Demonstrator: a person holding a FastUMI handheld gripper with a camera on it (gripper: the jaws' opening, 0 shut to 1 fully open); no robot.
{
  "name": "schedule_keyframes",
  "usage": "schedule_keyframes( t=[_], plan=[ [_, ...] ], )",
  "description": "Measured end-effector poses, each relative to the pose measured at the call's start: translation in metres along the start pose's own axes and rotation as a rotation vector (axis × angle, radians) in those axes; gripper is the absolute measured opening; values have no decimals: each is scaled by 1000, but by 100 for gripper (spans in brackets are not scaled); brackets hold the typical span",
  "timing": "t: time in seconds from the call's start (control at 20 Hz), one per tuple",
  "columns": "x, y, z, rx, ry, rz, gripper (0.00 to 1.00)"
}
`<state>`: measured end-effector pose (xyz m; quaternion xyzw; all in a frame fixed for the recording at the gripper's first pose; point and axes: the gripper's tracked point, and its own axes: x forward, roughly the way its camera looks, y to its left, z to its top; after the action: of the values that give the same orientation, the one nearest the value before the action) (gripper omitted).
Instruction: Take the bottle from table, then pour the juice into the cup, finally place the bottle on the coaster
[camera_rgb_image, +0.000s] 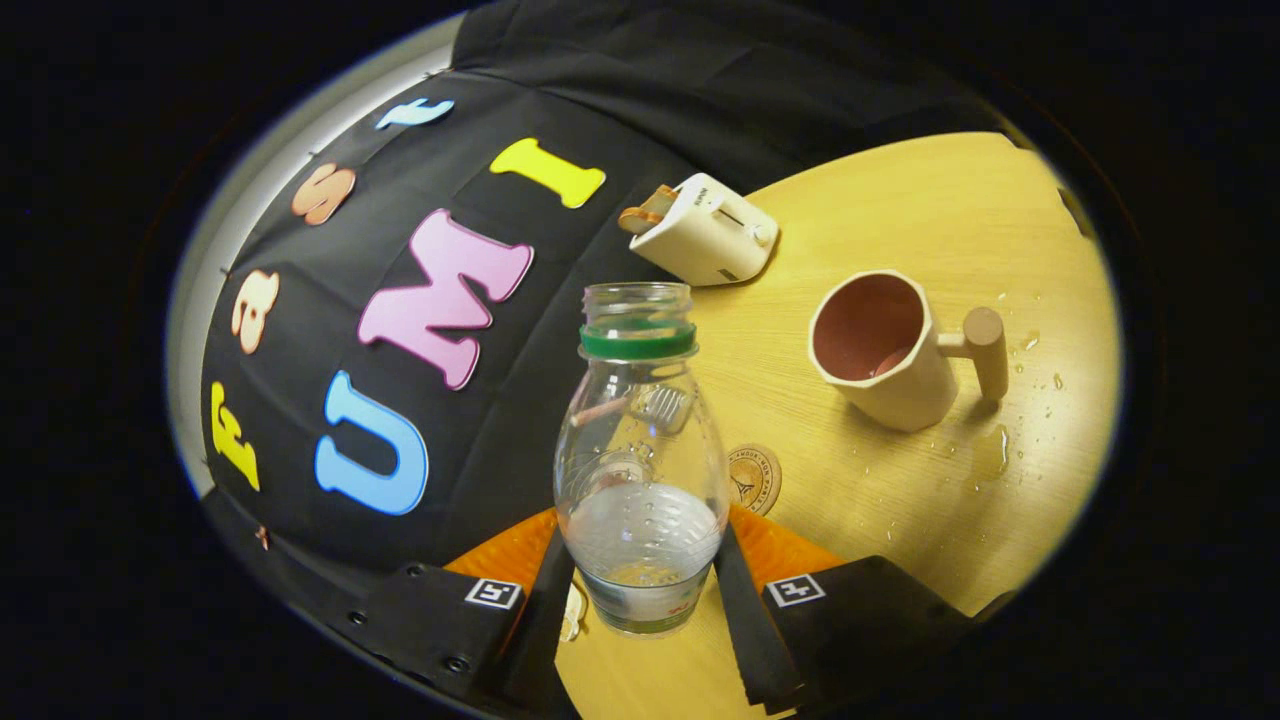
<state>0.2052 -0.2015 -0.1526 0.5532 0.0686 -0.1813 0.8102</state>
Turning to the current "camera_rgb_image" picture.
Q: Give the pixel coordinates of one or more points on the water puddle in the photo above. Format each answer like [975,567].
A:
[992,452]

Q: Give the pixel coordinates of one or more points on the clear plastic juice bottle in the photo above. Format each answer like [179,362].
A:
[640,500]

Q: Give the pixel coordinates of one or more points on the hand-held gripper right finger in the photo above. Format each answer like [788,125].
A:
[745,630]

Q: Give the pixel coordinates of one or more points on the cream toaster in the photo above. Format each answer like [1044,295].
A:
[712,240]

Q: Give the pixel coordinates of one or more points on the round wooden coaster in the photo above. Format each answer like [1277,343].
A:
[757,480]

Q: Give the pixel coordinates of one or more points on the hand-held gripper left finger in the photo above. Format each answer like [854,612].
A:
[540,620]

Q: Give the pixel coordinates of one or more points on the toast slice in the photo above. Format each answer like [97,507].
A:
[645,210]

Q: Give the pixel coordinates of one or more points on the wooden table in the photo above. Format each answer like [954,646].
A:
[900,200]

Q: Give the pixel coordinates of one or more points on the black backdrop cloth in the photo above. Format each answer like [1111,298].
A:
[640,80]

